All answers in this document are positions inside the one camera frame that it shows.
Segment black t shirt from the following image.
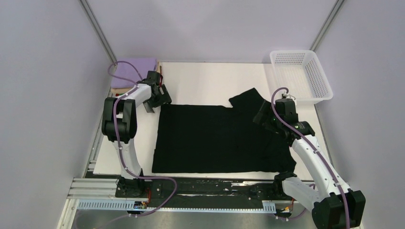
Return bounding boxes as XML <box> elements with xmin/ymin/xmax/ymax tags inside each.
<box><xmin>152</xmin><ymin>88</ymin><xmax>296</xmax><ymax>173</ymax></box>

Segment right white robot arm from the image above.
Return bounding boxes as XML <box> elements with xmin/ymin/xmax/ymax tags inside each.
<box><xmin>254</xmin><ymin>97</ymin><xmax>366</xmax><ymax>229</ymax></box>

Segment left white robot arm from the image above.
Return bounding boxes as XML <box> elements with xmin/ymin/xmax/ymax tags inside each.
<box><xmin>102</xmin><ymin>71</ymin><xmax>171</xmax><ymax>197</ymax></box>

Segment folded purple t shirt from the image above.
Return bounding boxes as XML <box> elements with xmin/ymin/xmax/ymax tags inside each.
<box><xmin>111</xmin><ymin>58</ymin><xmax>159</xmax><ymax>89</ymax></box>

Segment folded beige t shirt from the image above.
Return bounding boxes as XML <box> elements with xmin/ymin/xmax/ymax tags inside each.
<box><xmin>110</xmin><ymin>62</ymin><xmax>162</xmax><ymax>96</ymax></box>

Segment white plastic laundry basket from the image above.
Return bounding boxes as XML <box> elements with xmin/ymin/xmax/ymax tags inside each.
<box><xmin>269</xmin><ymin>50</ymin><xmax>333</xmax><ymax>105</ymax></box>

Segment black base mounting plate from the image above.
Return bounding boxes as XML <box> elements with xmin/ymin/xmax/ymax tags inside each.
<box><xmin>115</xmin><ymin>177</ymin><xmax>294</xmax><ymax>209</ymax></box>

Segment white slotted cable duct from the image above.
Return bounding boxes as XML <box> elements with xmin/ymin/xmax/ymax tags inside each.
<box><xmin>77</xmin><ymin>199</ymin><xmax>277</xmax><ymax>214</ymax></box>

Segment aluminium frame rail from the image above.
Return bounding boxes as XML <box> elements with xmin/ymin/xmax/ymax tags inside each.
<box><xmin>67</xmin><ymin>177</ymin><xmax>356</xmax><ymax>205</ymax></box>

